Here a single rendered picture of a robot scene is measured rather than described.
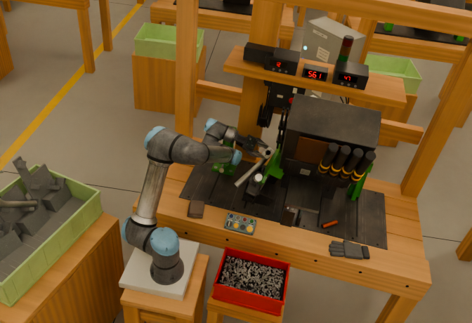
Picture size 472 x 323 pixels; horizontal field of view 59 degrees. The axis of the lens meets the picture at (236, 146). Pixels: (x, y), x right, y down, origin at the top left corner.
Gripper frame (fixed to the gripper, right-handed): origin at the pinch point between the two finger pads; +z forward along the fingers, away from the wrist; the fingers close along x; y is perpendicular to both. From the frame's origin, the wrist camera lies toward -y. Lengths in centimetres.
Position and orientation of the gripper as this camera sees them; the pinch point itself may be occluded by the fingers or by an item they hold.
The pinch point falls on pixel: (268, 153)
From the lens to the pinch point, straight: 213.9
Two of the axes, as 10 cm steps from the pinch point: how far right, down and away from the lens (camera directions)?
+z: 9.0, 4.3, 0.3
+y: 0.7, -0.9, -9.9
